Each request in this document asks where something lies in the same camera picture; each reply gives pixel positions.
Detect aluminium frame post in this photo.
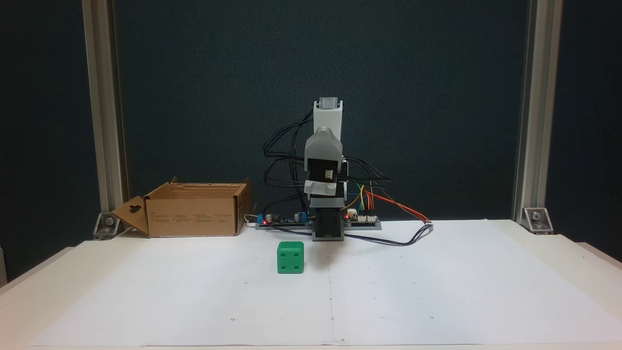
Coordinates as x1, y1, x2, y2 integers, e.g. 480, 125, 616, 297
512, 0, 564, 222
82, 0, 129, 215

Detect green and yellow jumper wires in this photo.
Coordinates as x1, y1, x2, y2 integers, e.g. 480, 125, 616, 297
347, 183, 366, 210

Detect brown cardboard box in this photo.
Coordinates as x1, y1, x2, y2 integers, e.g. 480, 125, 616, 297
111, 177, 252, 238

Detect metal corner bracket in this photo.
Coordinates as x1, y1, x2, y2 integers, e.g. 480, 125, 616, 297
523, 207, 553, 235
93, 212, 121, 241

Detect dark cable on table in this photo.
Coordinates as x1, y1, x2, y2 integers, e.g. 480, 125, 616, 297
343, 222, 434, 247

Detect orange and red jumper wires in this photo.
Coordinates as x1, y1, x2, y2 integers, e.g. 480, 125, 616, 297
362, 181, 431, 224

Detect circuit board with white connectors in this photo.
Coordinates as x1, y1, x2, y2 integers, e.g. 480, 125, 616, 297
343, 208, 382, 230

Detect circuit board with blue parts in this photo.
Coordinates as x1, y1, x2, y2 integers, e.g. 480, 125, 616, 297
256, 211, 314, 230

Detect green die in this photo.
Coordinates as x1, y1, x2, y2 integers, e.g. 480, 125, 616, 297
277, 241, 305, 274

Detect grey wide flat gripper finger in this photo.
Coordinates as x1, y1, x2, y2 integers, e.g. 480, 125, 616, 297
309, 194, 346, 210

